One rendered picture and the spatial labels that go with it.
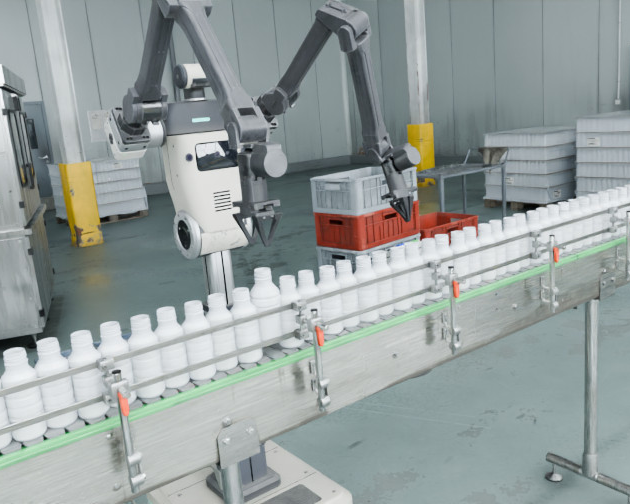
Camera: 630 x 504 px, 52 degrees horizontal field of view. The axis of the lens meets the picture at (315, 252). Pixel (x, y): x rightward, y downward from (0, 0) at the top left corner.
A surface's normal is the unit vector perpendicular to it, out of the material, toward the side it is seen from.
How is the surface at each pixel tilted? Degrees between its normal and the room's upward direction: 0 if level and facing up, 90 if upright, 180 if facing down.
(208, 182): 90
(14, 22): 90
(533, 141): 90
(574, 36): 90
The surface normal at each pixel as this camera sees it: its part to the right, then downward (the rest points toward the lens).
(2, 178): 0.33, 0.18
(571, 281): 0.60, 0.12
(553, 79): -0.79, 0.20
